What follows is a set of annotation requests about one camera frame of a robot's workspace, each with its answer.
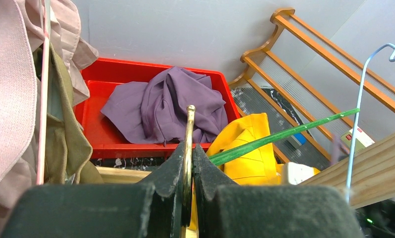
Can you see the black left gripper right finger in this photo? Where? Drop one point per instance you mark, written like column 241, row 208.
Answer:
column 228, row 210

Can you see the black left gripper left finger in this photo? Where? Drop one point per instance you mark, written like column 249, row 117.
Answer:
column 150, row 208

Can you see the green plastic hanger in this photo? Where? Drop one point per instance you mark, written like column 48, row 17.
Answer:
column 231, row 155

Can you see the purple skirt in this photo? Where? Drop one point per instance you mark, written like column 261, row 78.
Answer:
column 156, row 111

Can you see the brown garment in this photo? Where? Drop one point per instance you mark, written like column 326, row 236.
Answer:
column 67, row 151

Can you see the orange wooden shoe rack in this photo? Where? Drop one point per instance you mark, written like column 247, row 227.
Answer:
column 302, row 72

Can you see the small white box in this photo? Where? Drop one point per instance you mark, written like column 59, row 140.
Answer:
column 362, row 141

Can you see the wooden clothes rack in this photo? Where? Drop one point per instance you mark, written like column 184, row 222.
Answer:
column 373, row 174

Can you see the pink garment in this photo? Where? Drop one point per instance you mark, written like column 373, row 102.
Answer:
column 21, row 49

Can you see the pink wire hanger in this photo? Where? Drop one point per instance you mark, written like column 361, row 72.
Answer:
column 44, row 91

